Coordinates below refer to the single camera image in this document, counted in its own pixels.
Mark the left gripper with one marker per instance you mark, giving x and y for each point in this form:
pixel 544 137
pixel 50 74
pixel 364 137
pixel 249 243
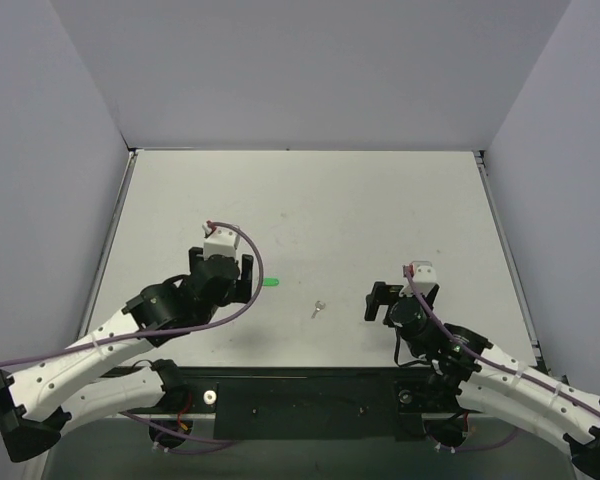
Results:
pixel 247 270

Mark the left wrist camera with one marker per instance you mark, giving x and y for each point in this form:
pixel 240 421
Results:
pixel 219 241

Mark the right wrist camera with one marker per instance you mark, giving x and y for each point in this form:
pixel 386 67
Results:
pixel 420 273

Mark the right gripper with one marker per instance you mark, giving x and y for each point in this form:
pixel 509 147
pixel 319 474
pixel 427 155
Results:
pixel 380 295

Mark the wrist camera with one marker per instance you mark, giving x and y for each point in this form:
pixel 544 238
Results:
pixel 420 273
pixel 219 241

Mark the green key tag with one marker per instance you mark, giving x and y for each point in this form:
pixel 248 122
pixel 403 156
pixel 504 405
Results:
pixel 270 282

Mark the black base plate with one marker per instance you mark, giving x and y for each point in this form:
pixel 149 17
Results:
pixel 339 403

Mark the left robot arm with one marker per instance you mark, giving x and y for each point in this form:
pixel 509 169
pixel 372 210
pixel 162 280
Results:
pixel 42 398

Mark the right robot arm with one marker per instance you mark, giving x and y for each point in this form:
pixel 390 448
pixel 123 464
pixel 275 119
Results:
pixel 483 378

